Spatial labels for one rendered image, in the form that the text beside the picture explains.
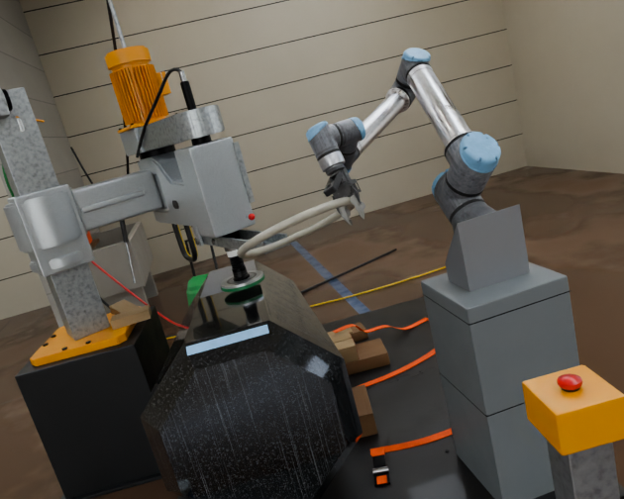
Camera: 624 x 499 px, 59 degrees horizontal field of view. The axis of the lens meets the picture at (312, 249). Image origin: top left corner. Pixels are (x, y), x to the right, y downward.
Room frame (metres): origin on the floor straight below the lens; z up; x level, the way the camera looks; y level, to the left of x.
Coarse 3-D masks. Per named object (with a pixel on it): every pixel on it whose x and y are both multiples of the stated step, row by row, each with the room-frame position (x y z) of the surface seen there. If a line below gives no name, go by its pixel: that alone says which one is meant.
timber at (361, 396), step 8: (360, 392) 2.67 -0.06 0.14; (360, 400) 2.59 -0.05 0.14; (368, 400) 2.57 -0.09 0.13; (360, 408) 2.52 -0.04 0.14; (368, 408) 2.50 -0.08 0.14; (360, 416) 2.45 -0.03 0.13; (368, 416) 2.45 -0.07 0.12; (368, 424) 2.45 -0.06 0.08; (368, 432) 2.45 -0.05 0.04; (376, 432) 2.45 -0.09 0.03
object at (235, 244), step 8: (240, 232) 2.62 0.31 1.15; (248, 232) 2.54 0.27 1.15; (256, 232) 2.47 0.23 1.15; (208, 240) 2.69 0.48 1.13; (216, 240) 2.60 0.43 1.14; (224, 240) 2.52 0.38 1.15; (232, 240) 2.44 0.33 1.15; (240, 240) 2.37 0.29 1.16; (248, 240) 2.54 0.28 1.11; (272, 240) 2.35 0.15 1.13; (232, 248) 2.46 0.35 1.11; (256, 248) 2.25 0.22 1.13; (280, 248) 2.23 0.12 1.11
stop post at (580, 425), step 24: (528, 384) 0.87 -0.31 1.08; (552, 384) 0.85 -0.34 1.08; (600, 384) 0.81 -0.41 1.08; (528, 408) 0.87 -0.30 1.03; (552, 408) 0.78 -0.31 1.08; (576, 408) 0.77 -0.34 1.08; (600, 408) 0.77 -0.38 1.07; (552, 432) 0.79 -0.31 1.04; (576, 432) 0.76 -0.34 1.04; (600, 432) 0.77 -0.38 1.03; (552, 456) 0.85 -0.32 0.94; (576, 456) 0.79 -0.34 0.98; (600, 456) 0.79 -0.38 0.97; (576, 480) 0.78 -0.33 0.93; (600, 480) 0.79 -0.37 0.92
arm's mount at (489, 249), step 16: (512, 208) 1.94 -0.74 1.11; (464, 224) 1.91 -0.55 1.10; (480, 224) 1.92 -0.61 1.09; (496, 224) 1.93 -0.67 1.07; (512, 224) 1.94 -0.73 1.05; (464, 240) 1.91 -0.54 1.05; (480, 240) 1.92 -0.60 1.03; (496, 240) 1.93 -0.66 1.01; (512, 240) 1.94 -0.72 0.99; (448, 256) 2.03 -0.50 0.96; (464, 256) 1.90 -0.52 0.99; (480, 256) 1.91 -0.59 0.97; (496, 256) 1.93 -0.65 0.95; (512, 256) 1.94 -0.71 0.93; (448, 272) 2.06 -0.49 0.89; (464, 272) 1.92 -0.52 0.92; (480, 272) 1.91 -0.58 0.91; (496, 272) 1.92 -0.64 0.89; (512, 272) 1.93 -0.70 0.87; (464, 288) 1.94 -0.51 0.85
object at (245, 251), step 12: (324, 204) 1.85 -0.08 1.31; (336, 204) 1.87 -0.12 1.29; (348, 204) 1.93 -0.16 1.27; (300, 216) 1.82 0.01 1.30; (312, 216) 1.83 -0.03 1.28; (336, 216) 2.19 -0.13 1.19; (276, 228) 1.82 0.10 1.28; (312, 228) 2.24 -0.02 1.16; (252, 240) 1.86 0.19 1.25; (264, 240) 1.84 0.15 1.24; (288, 240) 2.24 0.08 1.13; (240, 252) 1.94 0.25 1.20; (252, 252) 2.11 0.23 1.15; (264, 252) 2.18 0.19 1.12
